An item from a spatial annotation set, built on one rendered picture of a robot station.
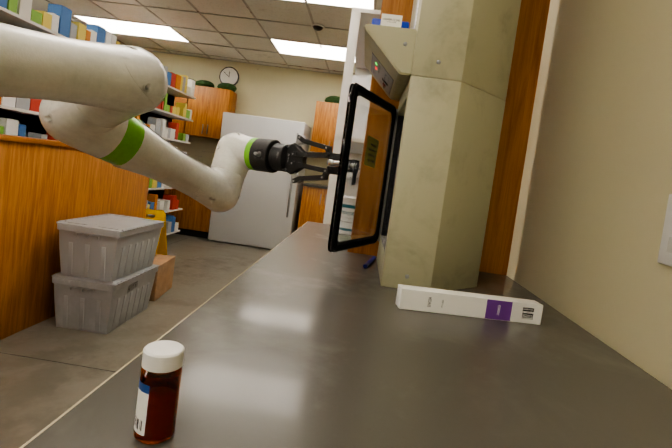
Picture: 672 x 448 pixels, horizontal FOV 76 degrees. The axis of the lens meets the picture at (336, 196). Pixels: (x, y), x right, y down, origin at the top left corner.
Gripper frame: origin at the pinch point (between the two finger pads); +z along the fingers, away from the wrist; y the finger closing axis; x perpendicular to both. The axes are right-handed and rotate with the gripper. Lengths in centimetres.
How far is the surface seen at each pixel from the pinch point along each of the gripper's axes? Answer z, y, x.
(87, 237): -196, -60, 69
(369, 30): 8.0, 29.5, -12.0
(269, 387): 24, -26, -61
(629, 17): 58, 38, 8
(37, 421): -125, -120, 7
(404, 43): 15.4, 27.6, -9.1
